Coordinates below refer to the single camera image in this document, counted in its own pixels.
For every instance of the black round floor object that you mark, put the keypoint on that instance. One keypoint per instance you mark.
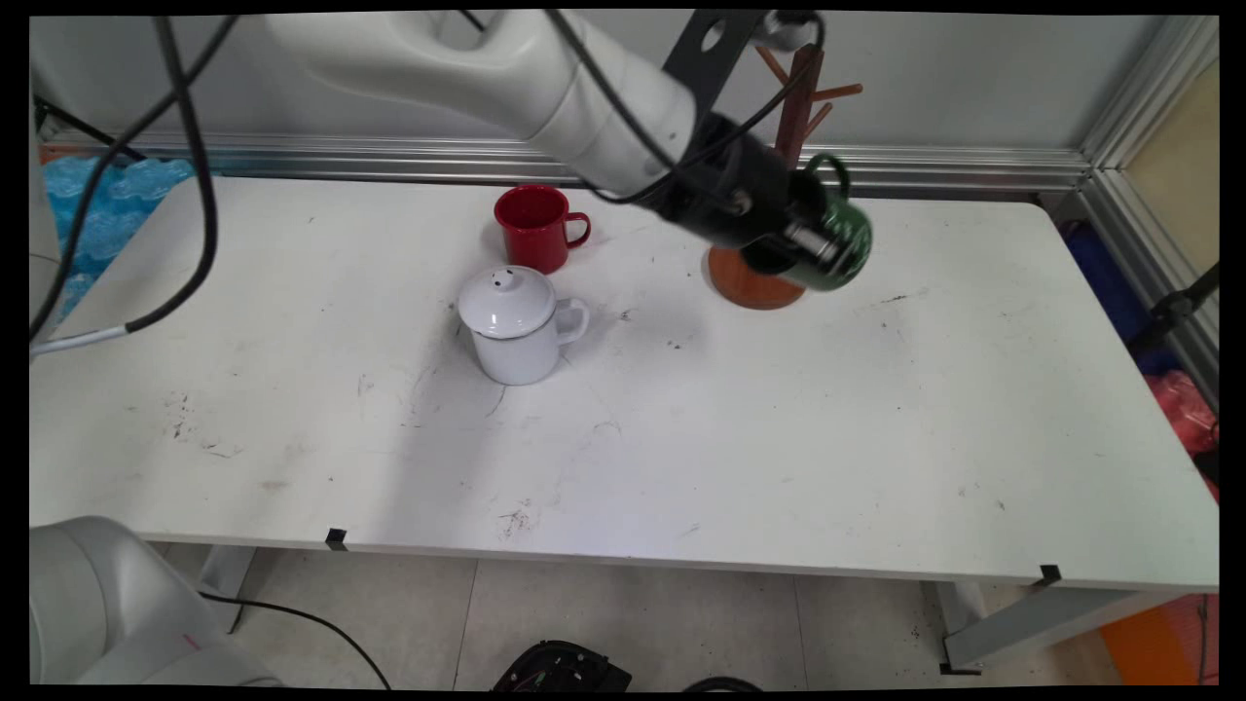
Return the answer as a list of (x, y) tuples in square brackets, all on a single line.
[(720, 684)]

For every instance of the aluminium frame rail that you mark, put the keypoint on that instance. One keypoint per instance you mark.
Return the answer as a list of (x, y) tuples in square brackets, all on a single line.
[(973, 166)]

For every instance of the blue bubble wrap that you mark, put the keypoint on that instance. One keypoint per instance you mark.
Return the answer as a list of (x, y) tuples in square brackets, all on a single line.
[(107, 224)]

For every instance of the grey table leg with foot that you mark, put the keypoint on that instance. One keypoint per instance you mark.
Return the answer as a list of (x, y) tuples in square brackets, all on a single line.
[(1032, 623)]

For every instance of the red enamel mug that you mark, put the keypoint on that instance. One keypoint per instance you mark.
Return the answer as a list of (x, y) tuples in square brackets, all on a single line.
[(531, 234)]

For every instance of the black tape mark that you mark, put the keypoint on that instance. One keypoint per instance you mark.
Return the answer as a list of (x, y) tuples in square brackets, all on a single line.
[(336, 538)]

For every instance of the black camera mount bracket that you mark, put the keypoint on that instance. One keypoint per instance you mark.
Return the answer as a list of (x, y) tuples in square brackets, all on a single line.
[(711, 73)]

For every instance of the red plastic bag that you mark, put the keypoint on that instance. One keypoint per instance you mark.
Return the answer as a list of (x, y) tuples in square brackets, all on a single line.
[(1183, 414)]

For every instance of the black stand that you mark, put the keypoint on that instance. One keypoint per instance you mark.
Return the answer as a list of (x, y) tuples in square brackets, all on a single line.
[(1173, 310)]

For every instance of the white enamel mug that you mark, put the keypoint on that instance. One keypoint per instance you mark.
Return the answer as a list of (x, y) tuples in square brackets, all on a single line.
[(521, 360)]

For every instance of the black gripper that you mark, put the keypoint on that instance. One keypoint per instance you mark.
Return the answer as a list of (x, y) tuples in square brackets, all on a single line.
[(740, 195)]

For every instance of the blue bin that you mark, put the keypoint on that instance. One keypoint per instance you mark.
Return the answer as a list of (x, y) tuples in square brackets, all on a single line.
[(1100, 282)]

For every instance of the green enamel mug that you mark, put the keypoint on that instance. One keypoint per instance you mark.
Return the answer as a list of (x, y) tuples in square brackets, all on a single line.
[(847, 234)]

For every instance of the aluminium frame post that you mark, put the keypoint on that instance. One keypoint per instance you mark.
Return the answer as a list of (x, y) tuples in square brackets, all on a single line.
[(1149, 88)]

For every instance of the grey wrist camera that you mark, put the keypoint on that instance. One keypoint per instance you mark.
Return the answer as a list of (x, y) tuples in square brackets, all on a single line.
[(793, 29)]

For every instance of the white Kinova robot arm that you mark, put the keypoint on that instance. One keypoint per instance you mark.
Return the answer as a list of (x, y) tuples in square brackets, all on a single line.
[(438, 58)]

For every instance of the brown wooden mug tree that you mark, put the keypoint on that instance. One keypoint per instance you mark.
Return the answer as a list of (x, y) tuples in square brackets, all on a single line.
[(750, 287)]

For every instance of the orange box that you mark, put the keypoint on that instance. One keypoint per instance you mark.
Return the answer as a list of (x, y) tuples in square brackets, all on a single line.
[(1149, 643)]

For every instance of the white enamel mug lid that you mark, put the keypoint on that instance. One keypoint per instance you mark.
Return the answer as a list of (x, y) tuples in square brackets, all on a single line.
[(506, 302)]

